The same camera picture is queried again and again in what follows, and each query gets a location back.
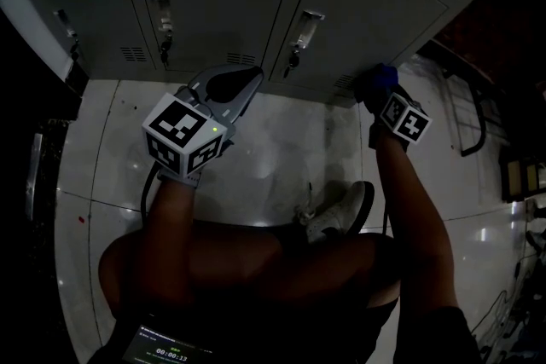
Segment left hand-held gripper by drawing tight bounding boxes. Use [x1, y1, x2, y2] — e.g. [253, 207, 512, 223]
[142, 64, 264, 188]

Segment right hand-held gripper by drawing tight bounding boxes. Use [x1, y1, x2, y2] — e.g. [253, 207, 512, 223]
[368, 84, 433, 150]

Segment blue cloth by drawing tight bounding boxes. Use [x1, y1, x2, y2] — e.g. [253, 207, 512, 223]
[352, 61, 401, 117]

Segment person's right forearm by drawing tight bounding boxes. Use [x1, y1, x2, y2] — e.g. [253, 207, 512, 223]
[374, 130, 461, 312]

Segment person's left forearm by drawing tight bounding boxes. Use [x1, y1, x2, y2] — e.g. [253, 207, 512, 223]
[142, 177, 202, 303]

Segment dark brown wooden furniture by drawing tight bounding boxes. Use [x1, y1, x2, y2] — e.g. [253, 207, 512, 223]
[429, 0, 546, 100]

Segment white sneaker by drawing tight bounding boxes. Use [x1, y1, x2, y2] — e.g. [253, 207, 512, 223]
[293, 181, 368, 245]

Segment person's left leg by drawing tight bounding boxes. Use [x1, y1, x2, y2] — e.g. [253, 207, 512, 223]
[98, 220, 285, 312]

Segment person's leg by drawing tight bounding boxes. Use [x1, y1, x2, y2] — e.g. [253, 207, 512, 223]
[98, 220, 285, 312]
[255, 231, 403, 308]

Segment person's right leg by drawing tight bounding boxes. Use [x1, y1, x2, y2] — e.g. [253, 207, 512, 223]
[255, 231, 403, 308]

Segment person's black shorts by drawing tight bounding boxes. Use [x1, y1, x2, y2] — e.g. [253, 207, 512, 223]
[86, 297, 403, 364]

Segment person's black sleeve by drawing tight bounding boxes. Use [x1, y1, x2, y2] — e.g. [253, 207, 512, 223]
[391, 305, 484, 364]

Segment phone with timer screen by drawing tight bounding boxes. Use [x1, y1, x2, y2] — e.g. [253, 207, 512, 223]
[120, 322, 215, 364]

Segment black metal chair frame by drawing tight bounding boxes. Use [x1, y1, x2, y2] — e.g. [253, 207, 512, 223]
[419, 39, 509, 159]

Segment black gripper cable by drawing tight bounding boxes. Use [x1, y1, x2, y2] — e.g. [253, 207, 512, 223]
[348, 181, 390, 239]
[139, 163, 162, 219]

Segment grey metal locker cabinet frame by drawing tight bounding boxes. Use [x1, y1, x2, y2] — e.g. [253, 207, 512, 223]
[16, 0, 534, 99]

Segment black frame with yellow panels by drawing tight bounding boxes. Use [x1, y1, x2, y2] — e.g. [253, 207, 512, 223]
[500, 156, 546, 202]

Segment grey metal bar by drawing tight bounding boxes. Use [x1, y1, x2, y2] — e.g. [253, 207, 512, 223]
[23, 133, 44, 222]

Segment tangle of cables and gear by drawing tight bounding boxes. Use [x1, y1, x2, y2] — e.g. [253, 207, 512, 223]
[472, 199, 546, 364]

